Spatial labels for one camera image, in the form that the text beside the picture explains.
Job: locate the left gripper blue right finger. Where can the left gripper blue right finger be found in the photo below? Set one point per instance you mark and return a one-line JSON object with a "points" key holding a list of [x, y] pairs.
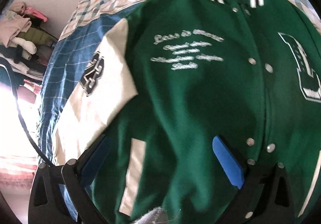
{"points": [[228, 162]]}

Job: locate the green white varsity jacket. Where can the green white varsity jacket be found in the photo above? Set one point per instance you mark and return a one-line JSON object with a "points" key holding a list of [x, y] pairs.
{"points": [[173, 75]]}

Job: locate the pile of clothes on rack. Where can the pile of clothes on rack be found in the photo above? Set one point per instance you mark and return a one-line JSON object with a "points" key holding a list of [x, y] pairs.
{"points": [[23, 43]]}

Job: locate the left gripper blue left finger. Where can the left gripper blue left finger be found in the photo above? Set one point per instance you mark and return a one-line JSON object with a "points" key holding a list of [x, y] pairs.
{"points": [[90, 162]]}

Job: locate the blue striped duvet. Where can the blue striped duvet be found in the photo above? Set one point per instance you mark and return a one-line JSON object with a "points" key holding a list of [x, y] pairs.
{"points": [[62, 75]]}

